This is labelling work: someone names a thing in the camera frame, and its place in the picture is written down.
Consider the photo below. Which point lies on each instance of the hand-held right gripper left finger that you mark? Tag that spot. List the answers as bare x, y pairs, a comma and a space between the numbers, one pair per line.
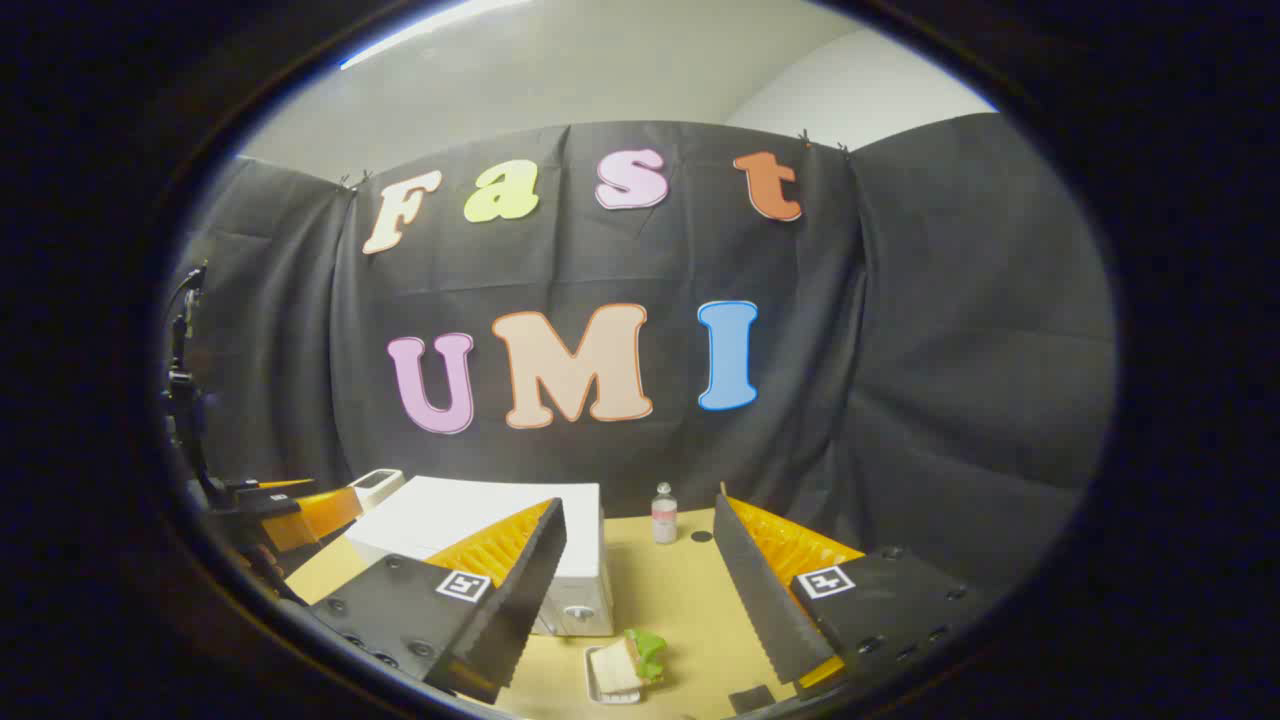
530, 570

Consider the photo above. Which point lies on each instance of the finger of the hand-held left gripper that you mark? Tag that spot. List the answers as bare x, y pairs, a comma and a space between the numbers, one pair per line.
290, 486
320, 515

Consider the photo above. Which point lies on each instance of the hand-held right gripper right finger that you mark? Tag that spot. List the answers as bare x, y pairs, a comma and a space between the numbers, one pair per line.
755, 580

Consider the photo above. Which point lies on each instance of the white microwave oven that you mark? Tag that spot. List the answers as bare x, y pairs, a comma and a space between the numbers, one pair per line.
470, 510

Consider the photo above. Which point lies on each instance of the sandwich with green lettuce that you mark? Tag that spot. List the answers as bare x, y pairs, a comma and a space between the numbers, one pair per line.
635, 660

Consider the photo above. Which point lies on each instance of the white toaster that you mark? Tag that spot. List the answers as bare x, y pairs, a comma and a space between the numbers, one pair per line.
378, 486

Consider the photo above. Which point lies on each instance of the small clear bottle pink label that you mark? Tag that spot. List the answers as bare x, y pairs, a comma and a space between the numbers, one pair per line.
664, 520

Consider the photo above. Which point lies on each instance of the small black block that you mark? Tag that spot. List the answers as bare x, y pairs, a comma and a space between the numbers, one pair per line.
752, 700

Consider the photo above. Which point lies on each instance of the white rectangular tray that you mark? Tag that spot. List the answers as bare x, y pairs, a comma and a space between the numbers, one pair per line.
600, 692

